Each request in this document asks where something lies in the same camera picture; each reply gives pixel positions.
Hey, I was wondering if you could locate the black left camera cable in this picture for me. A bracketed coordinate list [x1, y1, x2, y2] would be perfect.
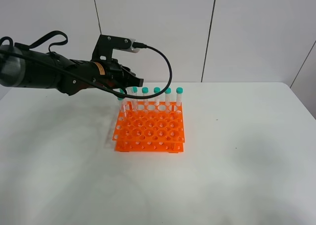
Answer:
[0, 30, 173, 99]

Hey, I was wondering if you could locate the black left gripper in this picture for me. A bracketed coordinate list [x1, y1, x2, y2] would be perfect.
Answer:
[91, 58, 144, 89]

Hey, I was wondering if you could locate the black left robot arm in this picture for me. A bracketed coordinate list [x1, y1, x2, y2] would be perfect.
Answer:
[0, 47, 144, 96]

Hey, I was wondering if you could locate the clear test tube teal cap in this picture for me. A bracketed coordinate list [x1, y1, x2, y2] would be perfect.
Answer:
[128, 87, 138, 114]

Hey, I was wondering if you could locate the test tube front-left teal cap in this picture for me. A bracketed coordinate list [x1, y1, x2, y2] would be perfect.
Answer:
[118, 97, 128, 121]

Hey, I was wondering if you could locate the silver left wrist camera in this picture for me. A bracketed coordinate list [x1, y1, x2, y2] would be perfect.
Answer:
[124, 39, 140, 53]

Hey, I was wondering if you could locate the orange test tube rack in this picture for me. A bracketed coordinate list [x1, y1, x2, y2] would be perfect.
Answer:
[112, 101, 185, 153]

